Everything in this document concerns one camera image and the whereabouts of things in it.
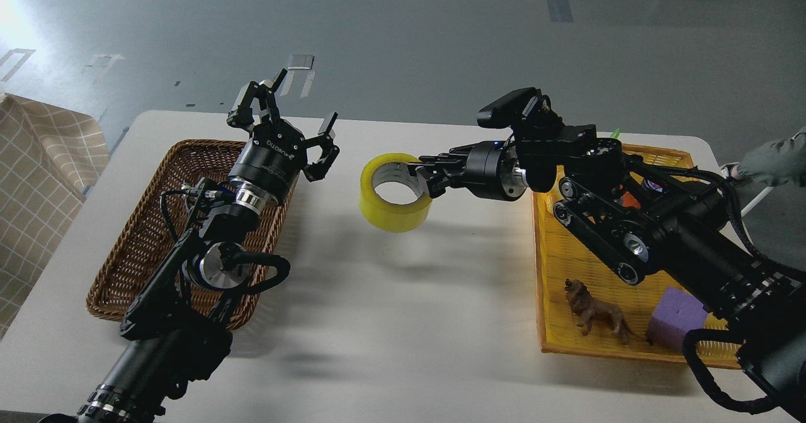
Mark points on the yellow tape roll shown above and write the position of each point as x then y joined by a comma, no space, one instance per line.
392,168

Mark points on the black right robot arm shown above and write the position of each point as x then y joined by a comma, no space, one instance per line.
638,219

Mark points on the brown wicker basket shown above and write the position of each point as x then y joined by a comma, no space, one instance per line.
145,241

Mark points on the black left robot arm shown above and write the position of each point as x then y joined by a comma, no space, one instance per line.
177,325

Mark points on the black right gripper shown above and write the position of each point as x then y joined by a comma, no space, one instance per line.
487,169

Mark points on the purple foam cube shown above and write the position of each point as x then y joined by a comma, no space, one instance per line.
676,313

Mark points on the beige checkered cloth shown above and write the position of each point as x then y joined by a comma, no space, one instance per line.
49,157

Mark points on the yellow plastic basket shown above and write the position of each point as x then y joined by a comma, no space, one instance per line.
560,256

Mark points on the small jar with lid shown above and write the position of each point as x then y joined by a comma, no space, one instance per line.
654,188

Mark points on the brown toy lion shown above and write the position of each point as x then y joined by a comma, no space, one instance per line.
588,308

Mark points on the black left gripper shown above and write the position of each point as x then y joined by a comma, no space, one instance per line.
274,155

